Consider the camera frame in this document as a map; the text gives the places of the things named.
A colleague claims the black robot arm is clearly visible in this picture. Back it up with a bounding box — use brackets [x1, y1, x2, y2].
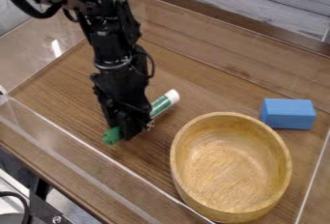
[11, 0, 156, 140]

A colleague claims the brown wooden bowl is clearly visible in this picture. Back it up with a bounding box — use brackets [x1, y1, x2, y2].
[170, 112, 293, 223]

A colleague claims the black metal mount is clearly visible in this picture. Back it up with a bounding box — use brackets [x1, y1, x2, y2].
[0, 196, 75, 224]

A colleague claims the green Expo marker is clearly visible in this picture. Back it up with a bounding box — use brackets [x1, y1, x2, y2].
[102, 88, 182, 147]

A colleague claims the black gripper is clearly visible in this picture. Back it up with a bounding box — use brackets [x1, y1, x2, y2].
[91, 61, 153, 140]

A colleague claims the blue foam block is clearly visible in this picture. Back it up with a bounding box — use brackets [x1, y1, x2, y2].
[261, 98, 317, 129]

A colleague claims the clear acrylic front barrier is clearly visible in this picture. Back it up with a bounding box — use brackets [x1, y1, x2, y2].
[0, 95, 213, 224]

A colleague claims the black cable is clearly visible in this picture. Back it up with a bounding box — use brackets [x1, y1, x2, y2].
[0, 190, 31, 224]

